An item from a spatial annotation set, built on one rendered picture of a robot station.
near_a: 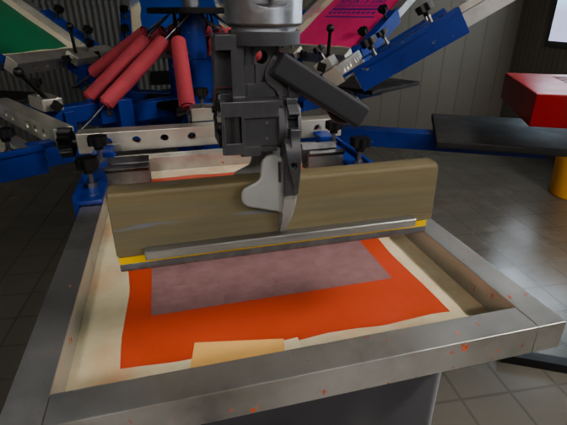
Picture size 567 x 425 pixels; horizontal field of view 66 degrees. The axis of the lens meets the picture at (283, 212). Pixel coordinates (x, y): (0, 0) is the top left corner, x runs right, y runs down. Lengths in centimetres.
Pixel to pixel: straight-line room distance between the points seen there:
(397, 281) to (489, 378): 137
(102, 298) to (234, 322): 19
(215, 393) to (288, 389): 7
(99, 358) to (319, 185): 32
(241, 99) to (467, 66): 502
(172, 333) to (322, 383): 20
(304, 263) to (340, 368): 25
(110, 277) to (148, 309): 11
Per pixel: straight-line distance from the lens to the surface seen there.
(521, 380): 205
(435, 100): 530
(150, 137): 116
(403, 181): 55
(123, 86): 153
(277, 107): 44
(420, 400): 71
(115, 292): 66
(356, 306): 60
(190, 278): 66
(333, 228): 52
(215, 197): 48
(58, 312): 59
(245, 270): 67
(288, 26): 44
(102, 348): 57
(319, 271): 66
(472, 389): 193
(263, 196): 47
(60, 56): 200
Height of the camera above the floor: 131
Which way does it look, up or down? 25 degrees down
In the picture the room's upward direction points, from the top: straight up
